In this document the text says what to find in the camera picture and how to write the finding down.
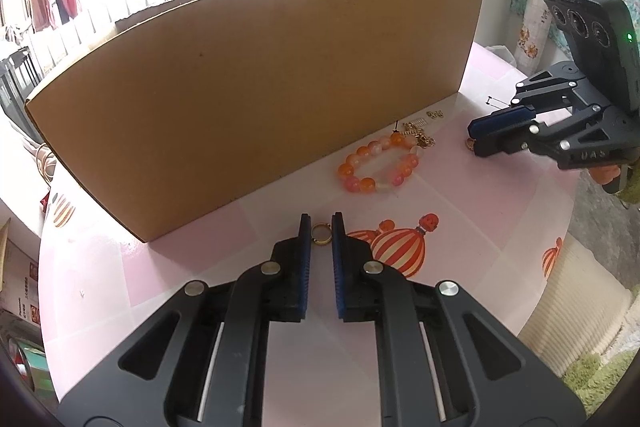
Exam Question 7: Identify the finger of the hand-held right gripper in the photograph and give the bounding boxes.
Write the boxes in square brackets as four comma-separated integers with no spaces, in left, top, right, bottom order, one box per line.
[472,104,622,158]
[468,61,592,138]

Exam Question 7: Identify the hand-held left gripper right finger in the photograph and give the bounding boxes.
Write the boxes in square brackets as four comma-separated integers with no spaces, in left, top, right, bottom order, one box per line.
[330,211,587,427]

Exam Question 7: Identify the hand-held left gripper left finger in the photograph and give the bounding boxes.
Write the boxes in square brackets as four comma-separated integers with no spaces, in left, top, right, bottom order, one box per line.
[59,213,313,427]

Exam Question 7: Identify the gold chain bracelet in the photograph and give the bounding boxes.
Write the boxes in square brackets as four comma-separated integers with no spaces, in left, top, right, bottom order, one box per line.
[399,119,438,151]

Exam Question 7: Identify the orange bead bracelet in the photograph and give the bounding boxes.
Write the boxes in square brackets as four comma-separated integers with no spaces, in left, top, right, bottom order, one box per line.
[337,133,427,196]

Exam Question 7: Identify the brown cardboard box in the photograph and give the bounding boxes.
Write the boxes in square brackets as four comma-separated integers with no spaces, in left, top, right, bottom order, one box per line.
[24,0,485,244]

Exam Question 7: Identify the person's right hand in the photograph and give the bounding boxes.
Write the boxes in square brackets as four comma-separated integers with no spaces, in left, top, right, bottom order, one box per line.
[588,163,624,188]

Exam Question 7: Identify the rolled floral mat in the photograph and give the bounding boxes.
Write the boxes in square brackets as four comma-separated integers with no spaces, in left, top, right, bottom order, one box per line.
[512,0,557,64]

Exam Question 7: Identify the pink balloon print tablecloth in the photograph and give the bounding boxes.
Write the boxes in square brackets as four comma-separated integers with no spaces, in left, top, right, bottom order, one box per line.
[39,42,583,427]

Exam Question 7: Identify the white ribbed cushion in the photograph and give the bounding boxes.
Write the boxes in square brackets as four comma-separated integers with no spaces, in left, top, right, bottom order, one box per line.
[517,236,640,374]

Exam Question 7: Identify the green fuzzy cloth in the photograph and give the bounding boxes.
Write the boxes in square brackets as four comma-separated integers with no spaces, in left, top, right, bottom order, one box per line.
[559,346,640,409]

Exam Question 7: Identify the open floor cardboard box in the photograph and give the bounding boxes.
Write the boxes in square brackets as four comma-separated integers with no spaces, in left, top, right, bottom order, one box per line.
[0,217,51,325]

